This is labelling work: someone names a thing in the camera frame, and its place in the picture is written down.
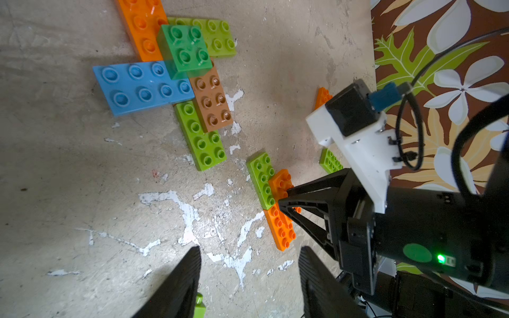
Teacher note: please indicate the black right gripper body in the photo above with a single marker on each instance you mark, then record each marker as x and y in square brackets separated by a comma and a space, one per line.
[434, 230]

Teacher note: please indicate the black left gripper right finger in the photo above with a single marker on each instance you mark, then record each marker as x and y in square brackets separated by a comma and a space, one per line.
[323, 296]

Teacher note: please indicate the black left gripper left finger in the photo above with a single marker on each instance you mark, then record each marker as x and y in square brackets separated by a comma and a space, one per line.
[176, 297]

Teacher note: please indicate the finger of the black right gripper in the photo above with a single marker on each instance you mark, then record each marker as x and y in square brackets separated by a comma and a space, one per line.
[323, 188]
[333, 217]

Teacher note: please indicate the orange brick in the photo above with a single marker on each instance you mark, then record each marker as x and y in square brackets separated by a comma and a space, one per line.
[143, 19]
[329, 162]
[280, 183]
[323, 96]
[281, 227]

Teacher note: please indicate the small lime brick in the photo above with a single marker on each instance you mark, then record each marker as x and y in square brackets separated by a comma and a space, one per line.
[200, 308]

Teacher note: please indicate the lime brick front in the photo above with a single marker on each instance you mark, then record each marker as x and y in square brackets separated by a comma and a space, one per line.
[206, 147]

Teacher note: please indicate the tan brick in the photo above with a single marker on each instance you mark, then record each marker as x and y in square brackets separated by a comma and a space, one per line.
[210, 101]

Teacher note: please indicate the green square brick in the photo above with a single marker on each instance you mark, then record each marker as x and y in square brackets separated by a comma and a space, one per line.
[184, 51]

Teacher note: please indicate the blue brick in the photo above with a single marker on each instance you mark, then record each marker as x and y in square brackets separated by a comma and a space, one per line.
[130, 88]

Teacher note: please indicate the orange brick front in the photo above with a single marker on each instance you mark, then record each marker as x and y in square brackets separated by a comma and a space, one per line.
[143, 19]

